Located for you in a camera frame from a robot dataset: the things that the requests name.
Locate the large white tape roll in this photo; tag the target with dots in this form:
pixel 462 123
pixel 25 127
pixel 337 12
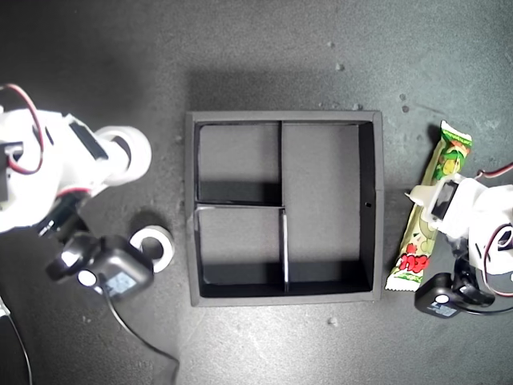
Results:
pixel 140 152

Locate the green printed snack bar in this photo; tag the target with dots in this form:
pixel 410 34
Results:
pixel 417 248

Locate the small white tape roll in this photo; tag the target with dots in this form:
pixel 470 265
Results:
pixel 166 250

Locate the black tray with wells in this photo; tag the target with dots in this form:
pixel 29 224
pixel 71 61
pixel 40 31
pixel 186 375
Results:
pixel 320 180

